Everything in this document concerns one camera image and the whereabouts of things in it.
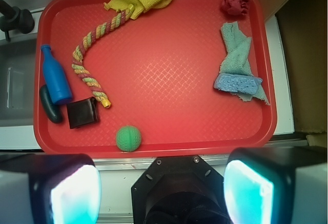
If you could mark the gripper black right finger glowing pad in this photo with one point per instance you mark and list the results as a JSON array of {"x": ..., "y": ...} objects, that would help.
[{"x": 276, "y": 185}]

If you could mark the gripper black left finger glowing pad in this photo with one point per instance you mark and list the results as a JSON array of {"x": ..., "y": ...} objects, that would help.
[{"x": 42, "y": 188}]

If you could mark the green rubber ball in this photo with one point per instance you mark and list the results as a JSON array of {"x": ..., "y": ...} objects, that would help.
[{"x": 128, "y": 138}]

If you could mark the crumpled red paper ball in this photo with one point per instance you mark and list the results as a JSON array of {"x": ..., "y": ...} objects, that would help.
[{"x": 235, "y": 7}]

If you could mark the dark green oblong toy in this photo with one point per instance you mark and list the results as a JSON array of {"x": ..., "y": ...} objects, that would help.
[{"x": 52, "y": 111}]

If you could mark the dark brown leather block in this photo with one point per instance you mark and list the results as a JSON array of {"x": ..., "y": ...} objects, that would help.
[{"x": 83, "y": 112}]

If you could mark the blue plastic bottle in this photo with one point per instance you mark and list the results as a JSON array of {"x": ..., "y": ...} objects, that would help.
[{"x": 55, "y": 78}]

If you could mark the blue sponge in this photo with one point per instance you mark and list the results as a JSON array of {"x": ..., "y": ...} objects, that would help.
[{"x": 236, "y": 83}]

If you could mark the teal knitted cloth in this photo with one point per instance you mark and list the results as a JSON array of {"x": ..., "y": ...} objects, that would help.
[{"x": 236, "y": 61}]

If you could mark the grey sink basin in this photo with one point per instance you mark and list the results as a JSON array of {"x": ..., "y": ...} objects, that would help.
[{"x": 17, "y": 82}]

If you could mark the red plastic tray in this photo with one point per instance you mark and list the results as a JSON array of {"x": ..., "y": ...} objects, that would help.
[{"x": 158, "y": 72}]

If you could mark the multicolour braided rope toy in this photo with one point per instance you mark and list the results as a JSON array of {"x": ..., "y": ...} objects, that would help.
[{"x": 95, "y": 23}]

